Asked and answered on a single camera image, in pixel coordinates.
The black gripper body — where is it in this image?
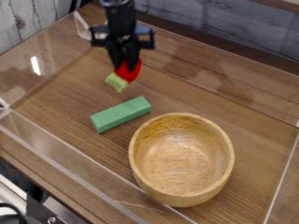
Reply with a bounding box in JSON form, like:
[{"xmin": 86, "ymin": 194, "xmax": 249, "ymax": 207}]
[{"xmin": 89, "ymin": 0, "xmax": 155, "ymax": 49}]

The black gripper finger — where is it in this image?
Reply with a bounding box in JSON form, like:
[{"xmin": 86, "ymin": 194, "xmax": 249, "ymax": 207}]
[
  {"xmin": 107, "ymin": 41, "xmax": 126, "ymax": 69},
  {"xmin": 126, "ymin": 41, "xmax": 141, "ymax": 72}
]

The red felt fruit green leaf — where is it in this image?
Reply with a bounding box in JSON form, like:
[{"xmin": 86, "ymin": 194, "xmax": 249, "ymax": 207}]
[{"xmin": 106, "ymin": 59, "xmax": 143, "ymax": 93}]

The green rectangular block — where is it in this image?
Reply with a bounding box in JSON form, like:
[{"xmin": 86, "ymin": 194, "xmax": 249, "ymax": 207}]
[{"xmin": 90, "ymin": 96, "xmax": 153, "ymax": 133}]

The wooden bowl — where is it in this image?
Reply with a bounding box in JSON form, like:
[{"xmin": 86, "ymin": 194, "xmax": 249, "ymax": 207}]
[{"xmin": 129, "ymin": 113, "xmax": 235, "ymax": 207}]

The clear acrylic tray enclosure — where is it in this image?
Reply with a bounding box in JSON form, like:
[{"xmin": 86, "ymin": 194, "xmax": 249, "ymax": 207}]
[{"xmin": 0, "ymin": 17, "xmax": 299, "ymax": 224}]

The black metal clamp bracket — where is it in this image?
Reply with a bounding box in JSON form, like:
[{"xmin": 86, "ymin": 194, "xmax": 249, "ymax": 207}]
[{"xmin": 0, "ymin": 195, "xmax": 69, "ymax": 224}]

